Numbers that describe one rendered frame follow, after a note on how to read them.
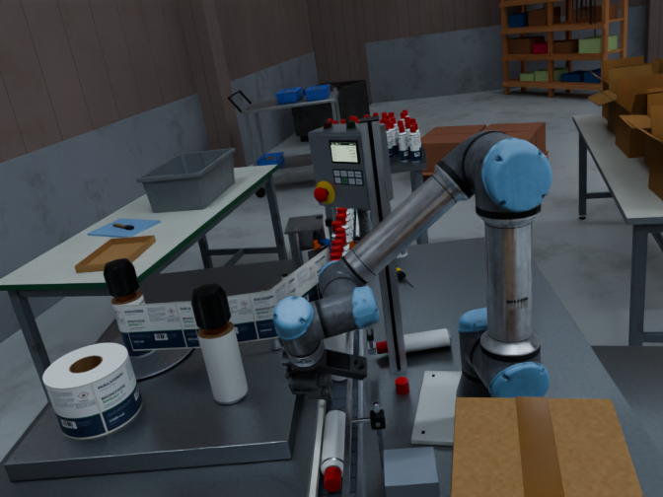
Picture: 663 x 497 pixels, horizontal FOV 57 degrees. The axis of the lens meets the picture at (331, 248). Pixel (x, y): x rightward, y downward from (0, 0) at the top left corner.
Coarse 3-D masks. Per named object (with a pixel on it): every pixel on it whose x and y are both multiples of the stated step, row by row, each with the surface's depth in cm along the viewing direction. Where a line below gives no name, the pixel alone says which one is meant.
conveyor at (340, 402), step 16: (336, 384) 152; (336, 400) 145; (352, 400) 144; (352, 416) 139; (352, 432) 134; (352, 448) 129; (352, 464) 125; (320, 480) 122; (352, 480) 120; (320, 496) 117; (336, 496) 117; (352, 496) 116
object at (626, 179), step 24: (576, 120) 430; (600, 120) 419; (600, 144) 363; (600, 168) 320; (624, 168) 314; (648, 168) 308; (600, 192) 456; (624, 192) 280; (648, 192) 275; (624, 216) 257; (648, 216) 249; (648, 336) 273
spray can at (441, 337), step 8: (448, 328) 169; (408, 336) 168; (416, 336) 168; (424, 336) 168; (432, 336) 167; (440, 336) 167; (448, 336) 167; (376, 344) 169; (384, 344) 168; (408, 344) 167; (416, 344) 167; (424, 344) 167; (432, 344) 167; (440, 344) 167; (448, 344) 168; (384, 352) 168; (408, 352) 169
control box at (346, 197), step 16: (320, 128) 150; (336, 128) 147; (384, 128) 144; (320, 144) 147; (384, 144) 145; (320, 160) 148; (384, 160) 146; (320, 176) 150; (336, 192) 149; (352, 192) 146; (352, 208) 149; (368, 208) 145
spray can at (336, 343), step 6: (336, 336) 147; (342, 336) 149; (324, 342) 149; (330, 342) 148; (336, 342) 148; (342, 342) 149; (330, 348) 148; (336, 348) 148; (342, 348) 149; (336, 378) 152; (342, 378) 152
